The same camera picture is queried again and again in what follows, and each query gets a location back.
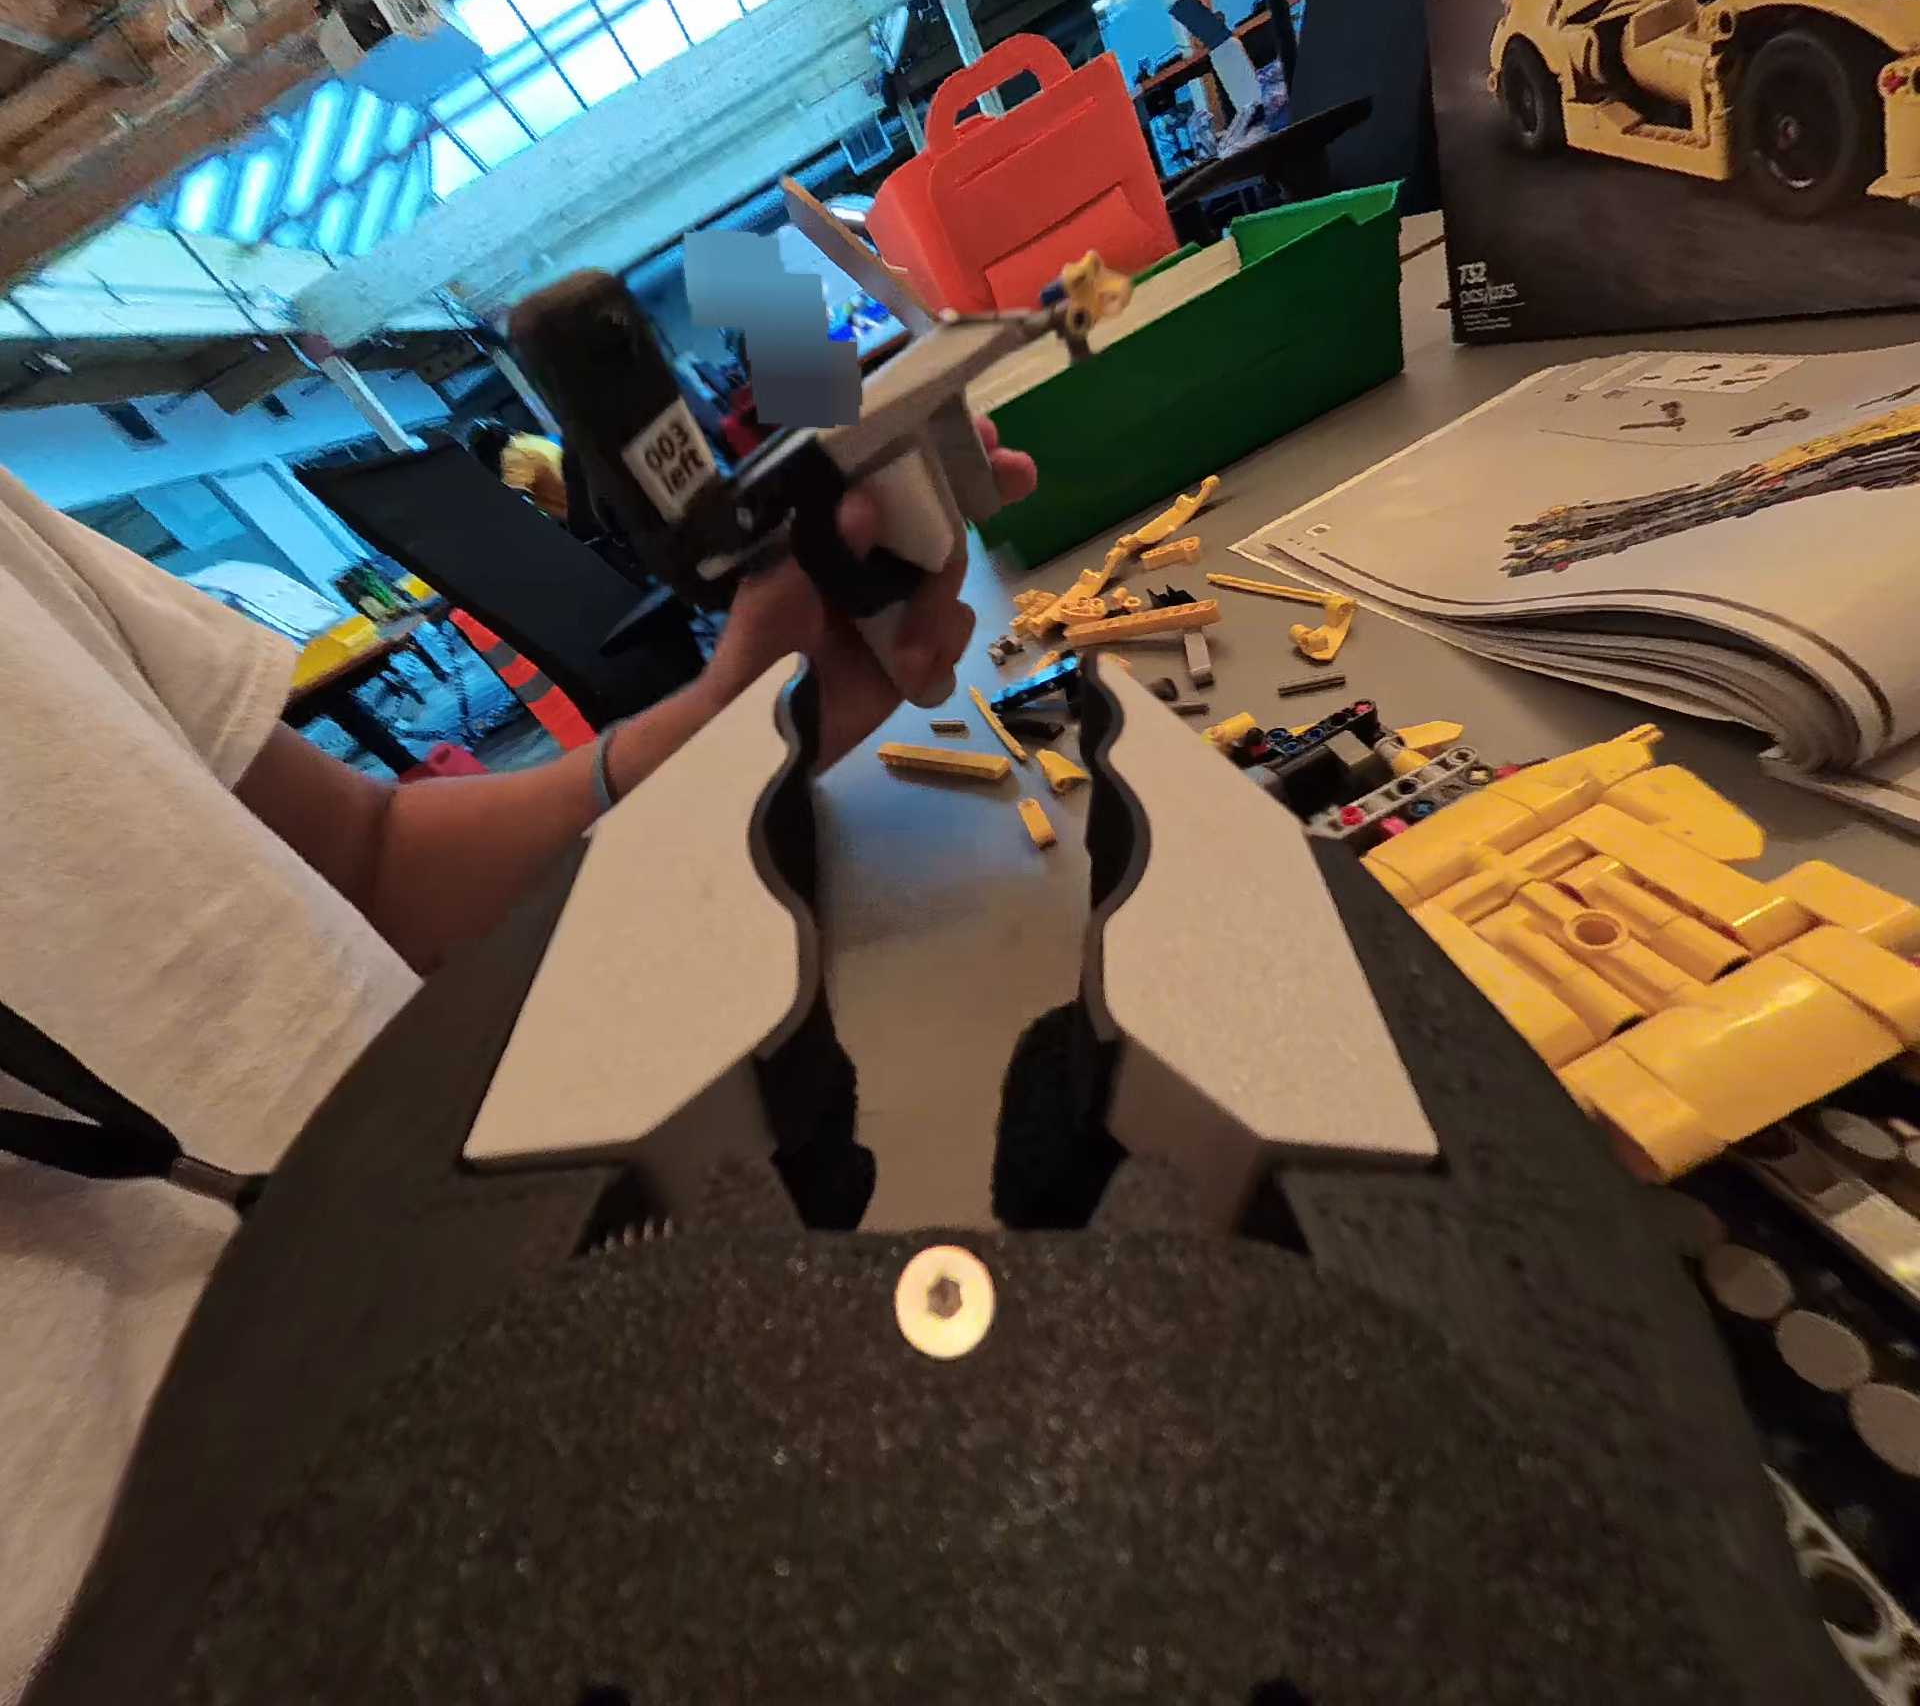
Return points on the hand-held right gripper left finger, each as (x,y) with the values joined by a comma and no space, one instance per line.
(660,986)

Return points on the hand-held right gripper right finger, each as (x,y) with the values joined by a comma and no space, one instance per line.
(1260,986)

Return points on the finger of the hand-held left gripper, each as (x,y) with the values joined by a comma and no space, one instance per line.
(931,378)

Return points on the grey axle with stop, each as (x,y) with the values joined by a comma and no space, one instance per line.
(1012,317)

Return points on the small yellow toy piece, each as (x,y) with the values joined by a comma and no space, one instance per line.
(1092,289)

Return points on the toy car chassis model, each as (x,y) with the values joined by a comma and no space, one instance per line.
(1621,927)

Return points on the person's left forearm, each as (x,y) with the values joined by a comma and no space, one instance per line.
(481,821)

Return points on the grey desk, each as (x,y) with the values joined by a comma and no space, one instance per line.
(960,911)

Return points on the person's left hand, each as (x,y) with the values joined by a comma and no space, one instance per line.
(841,686)

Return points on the wooden instruction board stand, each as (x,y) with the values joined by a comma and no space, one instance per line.
(854,250)

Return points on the white paper packets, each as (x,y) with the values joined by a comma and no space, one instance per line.
(1095,327)

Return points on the black office chair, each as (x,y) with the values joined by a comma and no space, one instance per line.
(1351,11)
(481,551)

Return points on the orange tote bag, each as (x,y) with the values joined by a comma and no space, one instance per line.
(1021,190)

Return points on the thin wristband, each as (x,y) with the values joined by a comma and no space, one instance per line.
(605,768)

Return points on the green plastic bin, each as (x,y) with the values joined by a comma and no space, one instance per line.
(1201,417)

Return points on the pile of loose toy bricks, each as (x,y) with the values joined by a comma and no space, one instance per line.
(1124,618)

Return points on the yellow plastic bin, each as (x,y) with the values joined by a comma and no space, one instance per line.
(345,640)

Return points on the large bright window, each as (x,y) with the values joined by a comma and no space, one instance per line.
(600,11)

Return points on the open instruction booklet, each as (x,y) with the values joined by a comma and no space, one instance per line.
(1651,567)

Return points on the toy car set box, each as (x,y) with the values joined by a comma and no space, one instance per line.
(1680,87)

